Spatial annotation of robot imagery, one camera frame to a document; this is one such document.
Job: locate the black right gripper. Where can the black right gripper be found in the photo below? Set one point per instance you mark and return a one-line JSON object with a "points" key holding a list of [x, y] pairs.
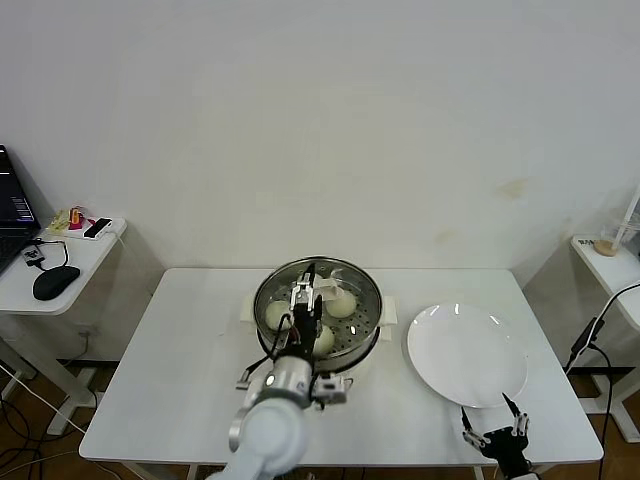
{"points": [[507, 447]]}

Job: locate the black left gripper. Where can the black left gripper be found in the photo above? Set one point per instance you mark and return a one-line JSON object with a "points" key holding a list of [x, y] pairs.
{"points": [[306, 332]]}

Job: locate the white steamed baozi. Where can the white steamed baozi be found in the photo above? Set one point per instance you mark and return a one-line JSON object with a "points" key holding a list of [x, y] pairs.
{"points": [[342, 306], [326, 340], [276, 316]]}

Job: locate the round glass pot lid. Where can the round glass pot lid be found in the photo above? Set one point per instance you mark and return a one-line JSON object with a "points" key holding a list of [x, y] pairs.
{"points": [[350, 325]]}

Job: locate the perforated steel steamer basket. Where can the perforated steel steamer basket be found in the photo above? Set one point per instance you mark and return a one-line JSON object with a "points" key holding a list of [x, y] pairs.
{"points": [[376, 320]]}

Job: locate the large white plate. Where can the large white plate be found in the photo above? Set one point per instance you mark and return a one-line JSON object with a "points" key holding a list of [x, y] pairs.
{"points": [[465, 355]]}

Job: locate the cream electric pot base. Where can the cream electric pot base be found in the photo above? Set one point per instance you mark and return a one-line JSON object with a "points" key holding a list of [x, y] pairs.
{"points": [[359, 372]]}

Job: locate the white rod wooden base stand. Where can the white rod wooden base stand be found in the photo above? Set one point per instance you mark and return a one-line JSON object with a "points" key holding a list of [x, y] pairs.
{"points": [[604, 247]]}

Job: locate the white laptop side table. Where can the white laptop side table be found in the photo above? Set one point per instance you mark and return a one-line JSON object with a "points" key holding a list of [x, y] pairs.
{"points": [[95, 260]]}

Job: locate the black and white device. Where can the black and white device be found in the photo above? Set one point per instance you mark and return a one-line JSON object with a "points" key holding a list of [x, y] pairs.
{"points": [[96, 228]]}

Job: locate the red snack packet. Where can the red snack packet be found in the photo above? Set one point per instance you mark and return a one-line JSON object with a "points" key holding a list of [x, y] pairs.
{"points": [[75, 217]]}

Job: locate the black computer mouse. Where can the black computer mouse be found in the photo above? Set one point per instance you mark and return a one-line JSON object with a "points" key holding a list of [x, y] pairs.
{"points": [[55, 282]]}

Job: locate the yellow snack packet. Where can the yellow snack packet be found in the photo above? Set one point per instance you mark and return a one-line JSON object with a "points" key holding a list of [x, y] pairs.
{"points": [[59, 222]]}

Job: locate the black laptop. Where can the black laptop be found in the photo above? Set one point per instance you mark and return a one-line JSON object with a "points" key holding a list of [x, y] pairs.
{"points": [[12, 200]]}

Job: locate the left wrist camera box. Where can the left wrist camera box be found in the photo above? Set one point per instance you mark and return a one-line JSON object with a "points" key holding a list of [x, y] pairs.
{"points": [[331, 390]]}

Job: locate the white wall socket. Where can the white wall socket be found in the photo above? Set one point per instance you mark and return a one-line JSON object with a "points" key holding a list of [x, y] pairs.
{"points": [[84, 330]]}

